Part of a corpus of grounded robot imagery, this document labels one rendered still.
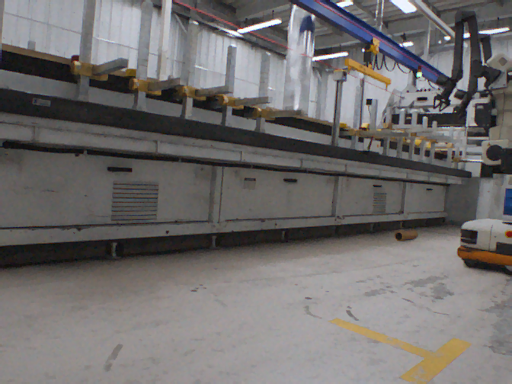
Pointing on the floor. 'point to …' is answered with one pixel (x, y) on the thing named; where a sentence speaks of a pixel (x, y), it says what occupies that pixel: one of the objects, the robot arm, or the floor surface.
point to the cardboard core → (406, 235)
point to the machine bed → (180, 187)
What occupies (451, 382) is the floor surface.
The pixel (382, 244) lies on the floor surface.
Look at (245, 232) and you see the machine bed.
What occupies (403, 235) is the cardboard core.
